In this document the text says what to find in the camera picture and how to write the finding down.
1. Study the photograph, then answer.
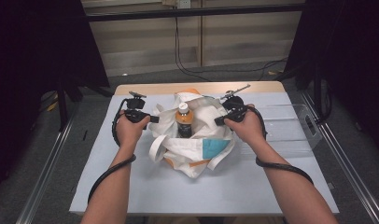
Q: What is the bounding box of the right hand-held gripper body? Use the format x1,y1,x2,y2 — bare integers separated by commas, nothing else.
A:
219,83,252,123

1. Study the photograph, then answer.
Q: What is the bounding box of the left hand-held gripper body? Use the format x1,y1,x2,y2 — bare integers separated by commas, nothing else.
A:
123,91,151,124

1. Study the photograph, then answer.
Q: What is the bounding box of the orange label drink bottle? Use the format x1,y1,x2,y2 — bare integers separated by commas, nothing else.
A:
175,102,195,139

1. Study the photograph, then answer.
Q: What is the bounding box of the white tote bag orange print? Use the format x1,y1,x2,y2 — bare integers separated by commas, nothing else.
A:
147,88,237,179

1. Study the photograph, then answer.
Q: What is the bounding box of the person's left hand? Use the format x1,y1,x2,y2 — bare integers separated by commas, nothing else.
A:
115,109,151,150

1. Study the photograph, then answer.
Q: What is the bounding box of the person's right hand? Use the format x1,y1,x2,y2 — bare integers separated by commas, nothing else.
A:
224,104,269,148

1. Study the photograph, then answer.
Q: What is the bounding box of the light blue table mat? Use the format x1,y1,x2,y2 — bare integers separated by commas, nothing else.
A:
69,91,340,217

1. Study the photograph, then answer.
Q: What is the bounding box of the black horizontal bar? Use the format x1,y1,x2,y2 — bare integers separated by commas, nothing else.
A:
84,3,305,22

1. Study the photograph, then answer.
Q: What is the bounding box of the black curtain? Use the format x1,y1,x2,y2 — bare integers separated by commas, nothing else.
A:
0,0,110,195
283,0,379,158

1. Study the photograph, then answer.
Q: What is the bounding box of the black floor cable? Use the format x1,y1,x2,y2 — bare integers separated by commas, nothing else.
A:
174,17,288,82

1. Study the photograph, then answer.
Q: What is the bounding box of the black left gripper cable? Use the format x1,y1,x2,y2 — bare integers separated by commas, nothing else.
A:
87,98,137,204

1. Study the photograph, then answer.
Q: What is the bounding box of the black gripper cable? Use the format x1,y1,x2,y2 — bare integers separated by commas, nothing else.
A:
87,98,137,204
246,105,315,187

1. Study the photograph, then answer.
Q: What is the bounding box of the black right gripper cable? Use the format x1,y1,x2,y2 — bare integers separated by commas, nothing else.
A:
246,105,315,187

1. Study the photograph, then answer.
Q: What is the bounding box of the metal floor rail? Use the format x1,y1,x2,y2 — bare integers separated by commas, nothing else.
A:
15,101,81,224
299,89,379,224

